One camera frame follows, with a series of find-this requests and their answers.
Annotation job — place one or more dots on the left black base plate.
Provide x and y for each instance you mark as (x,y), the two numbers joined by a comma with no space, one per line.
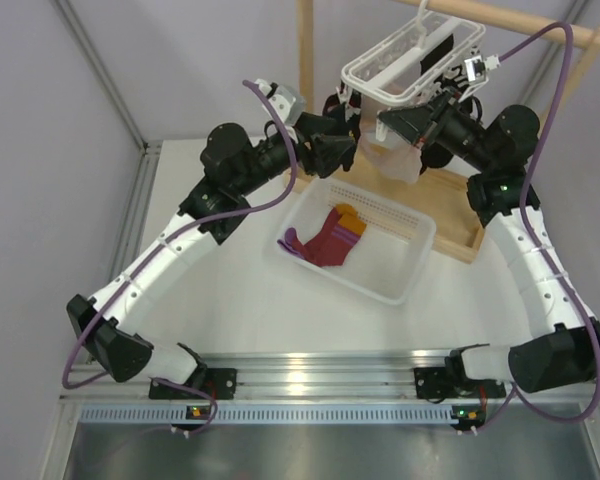
(218,383)

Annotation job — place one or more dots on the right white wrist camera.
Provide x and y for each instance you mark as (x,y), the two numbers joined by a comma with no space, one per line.
(477,68)

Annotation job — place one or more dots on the white plastic basket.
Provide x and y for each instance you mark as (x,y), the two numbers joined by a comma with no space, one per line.
(388,259)

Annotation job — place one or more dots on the aluminium mounting rail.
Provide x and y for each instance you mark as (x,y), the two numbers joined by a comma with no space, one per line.
(316,377)

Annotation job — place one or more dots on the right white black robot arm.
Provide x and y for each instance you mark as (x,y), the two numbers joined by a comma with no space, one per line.
(564,347)

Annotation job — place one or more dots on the black white striped sock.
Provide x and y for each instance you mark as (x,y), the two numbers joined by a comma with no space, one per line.
(435,156)

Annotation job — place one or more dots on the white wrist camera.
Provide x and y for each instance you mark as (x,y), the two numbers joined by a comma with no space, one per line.
(288,103)
(477,68)

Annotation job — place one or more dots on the wooden drying rack stand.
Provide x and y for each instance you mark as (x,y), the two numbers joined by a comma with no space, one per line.
(441,194)

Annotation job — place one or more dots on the white plastic clip hanger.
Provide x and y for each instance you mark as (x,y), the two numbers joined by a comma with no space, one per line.
(389,72)

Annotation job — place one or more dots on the navy santa sock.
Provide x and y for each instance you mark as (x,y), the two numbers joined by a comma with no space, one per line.
(353,131)
(345,107)

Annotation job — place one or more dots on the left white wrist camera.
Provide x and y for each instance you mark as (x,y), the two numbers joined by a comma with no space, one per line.
(288,103)

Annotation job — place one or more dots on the grey slotted cable duct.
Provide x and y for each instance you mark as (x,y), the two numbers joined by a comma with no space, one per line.
(283,414)

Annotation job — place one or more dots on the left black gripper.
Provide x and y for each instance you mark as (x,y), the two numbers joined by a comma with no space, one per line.
(327,148)

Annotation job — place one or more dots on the aluminium corner frame profile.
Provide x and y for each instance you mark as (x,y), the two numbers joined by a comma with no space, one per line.
(129,236)

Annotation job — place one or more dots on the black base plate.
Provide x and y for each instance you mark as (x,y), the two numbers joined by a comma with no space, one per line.
(218,383)
(436,384)

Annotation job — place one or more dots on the black sock on hanger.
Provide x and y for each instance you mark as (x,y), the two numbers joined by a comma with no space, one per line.
(436,54)

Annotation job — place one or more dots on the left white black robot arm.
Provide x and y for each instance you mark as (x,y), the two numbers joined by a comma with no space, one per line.
(108,323)

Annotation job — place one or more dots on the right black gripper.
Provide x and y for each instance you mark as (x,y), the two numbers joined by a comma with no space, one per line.
(407,122)

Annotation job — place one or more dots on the maroon purple sock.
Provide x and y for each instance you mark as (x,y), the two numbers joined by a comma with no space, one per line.
(325,249)

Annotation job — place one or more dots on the maroon orange sock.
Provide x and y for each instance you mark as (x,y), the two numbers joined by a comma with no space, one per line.
(343,219)

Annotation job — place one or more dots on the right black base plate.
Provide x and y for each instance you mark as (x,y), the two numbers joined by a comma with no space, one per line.
(436,384)

